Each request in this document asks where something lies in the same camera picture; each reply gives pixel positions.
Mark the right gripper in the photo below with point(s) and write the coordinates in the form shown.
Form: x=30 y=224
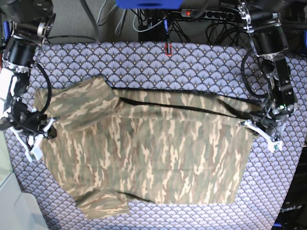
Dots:
x=20 y=120

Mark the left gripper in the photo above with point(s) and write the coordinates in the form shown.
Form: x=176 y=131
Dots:
x=269 y=120

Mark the camouflage T-shirt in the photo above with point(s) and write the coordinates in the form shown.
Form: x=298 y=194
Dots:
x=114 y=146

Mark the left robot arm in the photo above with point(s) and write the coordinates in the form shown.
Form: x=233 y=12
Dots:
x=261 y=21

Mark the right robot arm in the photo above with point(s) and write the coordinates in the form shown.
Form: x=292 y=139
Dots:
x=32 y=21

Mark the black OpenArm box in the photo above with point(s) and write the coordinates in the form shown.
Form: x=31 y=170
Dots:
x=293 y=214

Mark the white plastic bin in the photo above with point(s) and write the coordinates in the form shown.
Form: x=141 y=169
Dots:
x=18 y=210

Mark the purple fan-pattern table cloth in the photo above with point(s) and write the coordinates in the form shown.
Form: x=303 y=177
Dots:
x=192 y=67

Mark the red and black clamp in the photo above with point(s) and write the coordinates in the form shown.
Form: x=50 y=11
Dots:
x=168 y=49

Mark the black power strip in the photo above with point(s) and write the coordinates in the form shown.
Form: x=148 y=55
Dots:
x=210 y=15

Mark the blue plastic mount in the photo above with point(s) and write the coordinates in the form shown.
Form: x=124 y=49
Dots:
x=149 y=4

